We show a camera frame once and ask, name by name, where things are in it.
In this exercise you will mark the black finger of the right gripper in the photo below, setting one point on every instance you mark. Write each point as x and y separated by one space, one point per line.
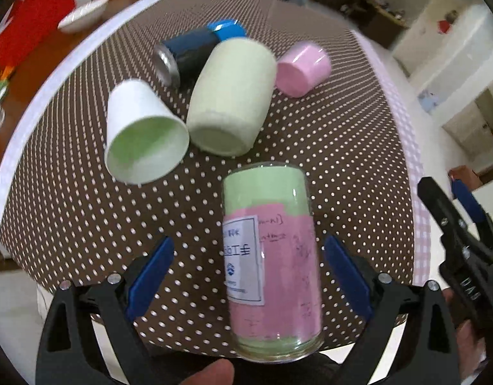
468 264

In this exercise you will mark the white ceramic bowl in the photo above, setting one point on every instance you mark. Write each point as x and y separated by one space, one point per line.
82 17

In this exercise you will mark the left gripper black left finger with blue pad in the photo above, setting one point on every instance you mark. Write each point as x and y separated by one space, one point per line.
69 352

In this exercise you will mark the dark blue metal can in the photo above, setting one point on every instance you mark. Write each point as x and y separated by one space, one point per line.
179 60

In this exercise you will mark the white paper cup green inside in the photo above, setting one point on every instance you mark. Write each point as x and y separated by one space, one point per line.
144 139

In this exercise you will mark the dark wooden desk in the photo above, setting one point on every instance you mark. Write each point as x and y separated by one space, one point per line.
370 18

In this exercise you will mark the pale green fuzzy cup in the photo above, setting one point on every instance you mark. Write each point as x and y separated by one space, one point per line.
231 97

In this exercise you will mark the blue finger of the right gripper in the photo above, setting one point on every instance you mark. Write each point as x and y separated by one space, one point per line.
478 215

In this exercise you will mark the right hand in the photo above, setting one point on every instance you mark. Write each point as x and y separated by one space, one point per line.
471 348

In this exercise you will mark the blue bucket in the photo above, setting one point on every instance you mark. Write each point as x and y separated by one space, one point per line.
428 101

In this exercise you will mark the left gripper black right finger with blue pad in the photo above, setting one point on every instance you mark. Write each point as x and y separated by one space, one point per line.
428 351

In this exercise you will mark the brown polka dot tablecloth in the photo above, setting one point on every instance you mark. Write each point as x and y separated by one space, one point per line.
63 217

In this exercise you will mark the clear cup pink green paper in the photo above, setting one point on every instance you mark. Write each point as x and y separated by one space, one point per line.
272 265

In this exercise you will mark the red tote bag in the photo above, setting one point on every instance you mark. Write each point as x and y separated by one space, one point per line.
31 22

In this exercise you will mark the left hand thumb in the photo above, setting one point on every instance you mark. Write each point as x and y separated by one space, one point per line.
220 372

